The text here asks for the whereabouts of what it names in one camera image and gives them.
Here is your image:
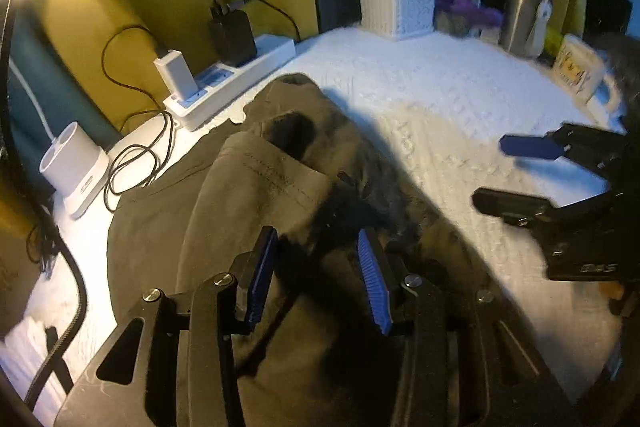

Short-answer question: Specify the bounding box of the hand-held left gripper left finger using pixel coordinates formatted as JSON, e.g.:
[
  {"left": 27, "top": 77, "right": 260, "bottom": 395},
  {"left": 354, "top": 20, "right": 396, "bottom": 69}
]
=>
[{"left": 52, "top": 226, "right": 278, "bottom": 427}]

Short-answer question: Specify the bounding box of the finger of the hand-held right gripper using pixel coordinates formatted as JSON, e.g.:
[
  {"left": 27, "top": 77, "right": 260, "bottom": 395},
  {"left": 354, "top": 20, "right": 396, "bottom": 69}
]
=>
[
  {"left": 500, "top": 123, "right": 626, "bottom": 171},
  {"left": 472, "top": 188, "right": 616, "bottom": 233}
]

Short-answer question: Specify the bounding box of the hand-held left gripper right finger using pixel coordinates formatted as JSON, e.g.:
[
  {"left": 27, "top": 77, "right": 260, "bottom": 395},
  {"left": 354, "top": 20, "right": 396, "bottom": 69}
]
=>
[{"left": 357, "top": 229, "right": 573, "bottom": 427}]

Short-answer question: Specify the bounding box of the brown t-shirt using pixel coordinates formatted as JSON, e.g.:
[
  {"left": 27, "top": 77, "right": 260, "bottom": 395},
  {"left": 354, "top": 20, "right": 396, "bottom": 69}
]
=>
[{"left": 106, "top": 74, "right": 501, "bottom": 427}]

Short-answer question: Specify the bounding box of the white cartoon print mug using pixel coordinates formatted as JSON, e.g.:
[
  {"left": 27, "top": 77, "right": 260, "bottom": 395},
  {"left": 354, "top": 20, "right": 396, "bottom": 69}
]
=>
[{"left": 550, "top": 34, "right": 623, "bottom": 112}]

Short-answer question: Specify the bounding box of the steel bottle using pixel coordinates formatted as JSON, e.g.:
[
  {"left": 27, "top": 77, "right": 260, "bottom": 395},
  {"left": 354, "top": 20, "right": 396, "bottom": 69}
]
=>
[{"left": 500, "top": 0, "right": 553, "bottom": 60}]

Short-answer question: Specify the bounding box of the green mottled pouch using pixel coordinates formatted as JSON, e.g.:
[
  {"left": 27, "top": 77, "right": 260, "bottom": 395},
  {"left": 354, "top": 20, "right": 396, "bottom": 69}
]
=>
[{"left": 440, "top": 14, "right": 471, "bottom": 38}]

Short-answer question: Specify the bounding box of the purple cloth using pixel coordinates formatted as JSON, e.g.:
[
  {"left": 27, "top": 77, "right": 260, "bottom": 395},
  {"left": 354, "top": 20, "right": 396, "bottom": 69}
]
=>
[{"left": 435, "top": 0, "right": 503, "bottom": 30}]

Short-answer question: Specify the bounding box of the white plastic basket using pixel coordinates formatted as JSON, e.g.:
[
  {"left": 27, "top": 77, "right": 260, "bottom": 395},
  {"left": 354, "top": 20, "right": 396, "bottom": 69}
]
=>
[{"left": 357, "top": 0, "right": 438, "bottom": 40}]

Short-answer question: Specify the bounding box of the white power strip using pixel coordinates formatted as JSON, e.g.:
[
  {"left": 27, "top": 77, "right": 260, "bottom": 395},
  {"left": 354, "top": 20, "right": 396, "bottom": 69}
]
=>
[{"left": 164, "top": 34, "right": 296, "bottom": 132}]

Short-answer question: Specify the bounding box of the white charger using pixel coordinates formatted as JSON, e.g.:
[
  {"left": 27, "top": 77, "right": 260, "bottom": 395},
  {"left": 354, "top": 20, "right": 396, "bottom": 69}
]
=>
[{"left": 153, "top": 50, "right": 197, "bottom": 98}]

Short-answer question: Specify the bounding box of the white desk lamp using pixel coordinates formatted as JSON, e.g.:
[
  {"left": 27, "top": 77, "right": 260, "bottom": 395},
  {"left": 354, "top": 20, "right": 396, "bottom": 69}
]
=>
[{"left": 0, "top": 0, "right": 110, "bottom": 220}]

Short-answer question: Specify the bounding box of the black charger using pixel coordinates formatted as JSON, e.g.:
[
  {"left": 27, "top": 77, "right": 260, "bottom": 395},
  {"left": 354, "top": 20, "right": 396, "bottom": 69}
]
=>
[{"left": 207, "top": 9, "right": 258, "bottom": 68}]

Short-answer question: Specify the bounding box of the white crumpled cloth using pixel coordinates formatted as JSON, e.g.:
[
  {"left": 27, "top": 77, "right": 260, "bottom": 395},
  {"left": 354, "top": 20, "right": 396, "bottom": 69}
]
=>
[{"left": 0, "top": 317, "right": 66, "bottom": 408}]

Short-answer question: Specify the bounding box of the teal curtain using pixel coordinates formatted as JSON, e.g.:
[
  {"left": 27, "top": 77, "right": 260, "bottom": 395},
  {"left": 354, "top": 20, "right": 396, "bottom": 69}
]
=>
[{"left": 7, "top": 22, "right": 121, "bottom": 188}]

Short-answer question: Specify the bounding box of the black bundled cable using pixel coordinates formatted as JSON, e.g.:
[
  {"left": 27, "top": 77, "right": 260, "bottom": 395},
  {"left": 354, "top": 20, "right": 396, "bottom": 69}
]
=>
[{"left": 27, "top": 207, "right": 61, "bottom": 278}]

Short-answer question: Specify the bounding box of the black cable of white charger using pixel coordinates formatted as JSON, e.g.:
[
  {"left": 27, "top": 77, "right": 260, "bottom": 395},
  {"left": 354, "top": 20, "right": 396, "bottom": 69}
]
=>
[{"left": 102, "top": 25, "right": 173, "bottom": 212}]

